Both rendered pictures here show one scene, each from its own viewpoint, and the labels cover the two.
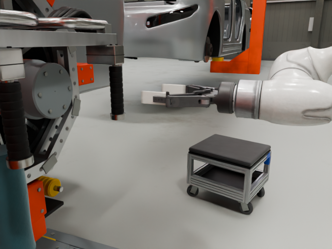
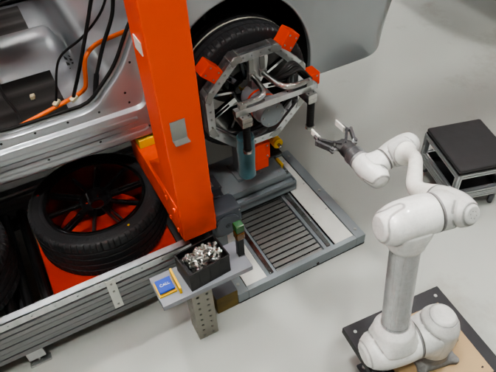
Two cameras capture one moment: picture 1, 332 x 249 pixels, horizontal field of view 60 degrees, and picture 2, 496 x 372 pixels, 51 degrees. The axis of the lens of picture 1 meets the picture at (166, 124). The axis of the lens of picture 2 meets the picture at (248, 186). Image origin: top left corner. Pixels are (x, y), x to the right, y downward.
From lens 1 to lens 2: 191 cm
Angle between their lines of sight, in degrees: 46
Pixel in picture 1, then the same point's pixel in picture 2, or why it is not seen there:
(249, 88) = (350, 154)
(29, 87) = (260, 115)
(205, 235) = not seen: hidden behind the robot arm
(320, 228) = not seen: outside the picture
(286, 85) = (362, 163)
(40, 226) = (265, 162)
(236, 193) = not seen: hidden behind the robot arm
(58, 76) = (275, 108)
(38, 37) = (262, 105)
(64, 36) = (277, 99)
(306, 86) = (367, 168)
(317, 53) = (401, 149)
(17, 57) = (249, 120)
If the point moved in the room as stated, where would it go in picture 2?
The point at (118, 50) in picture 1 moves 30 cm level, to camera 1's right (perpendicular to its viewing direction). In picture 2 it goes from (312, 97) to (370, 122)
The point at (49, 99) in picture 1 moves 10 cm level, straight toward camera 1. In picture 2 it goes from (269, 119) to (263, 133)
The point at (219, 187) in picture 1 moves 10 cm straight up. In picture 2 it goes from (437, 176) to (441, 164)
